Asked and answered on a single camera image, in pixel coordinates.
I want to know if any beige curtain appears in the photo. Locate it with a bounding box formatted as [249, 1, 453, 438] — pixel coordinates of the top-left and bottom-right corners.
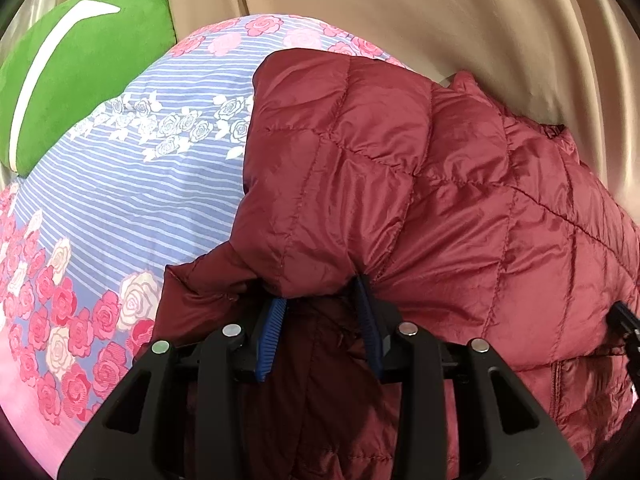
[54, 0, 640, 241]

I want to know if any floral striped bed sheet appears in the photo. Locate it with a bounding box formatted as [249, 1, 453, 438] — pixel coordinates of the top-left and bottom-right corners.
[0, 14, 411, 427]

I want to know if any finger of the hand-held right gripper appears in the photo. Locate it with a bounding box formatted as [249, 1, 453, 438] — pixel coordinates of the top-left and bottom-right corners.
[607, 300, 640, 348]

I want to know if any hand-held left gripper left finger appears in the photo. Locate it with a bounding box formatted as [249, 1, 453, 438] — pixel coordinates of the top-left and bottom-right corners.
[57, 296, 289, 480]

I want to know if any maroon quilted down jacket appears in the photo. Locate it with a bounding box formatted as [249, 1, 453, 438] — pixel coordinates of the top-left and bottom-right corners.
[149, 51, 640, 480]

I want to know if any green plush pillow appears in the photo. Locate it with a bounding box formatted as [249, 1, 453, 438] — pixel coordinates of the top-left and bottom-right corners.
[0, 0, 177, 177]

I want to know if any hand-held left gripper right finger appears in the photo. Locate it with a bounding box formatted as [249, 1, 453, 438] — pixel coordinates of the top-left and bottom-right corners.
[351, 276, 587, 480]

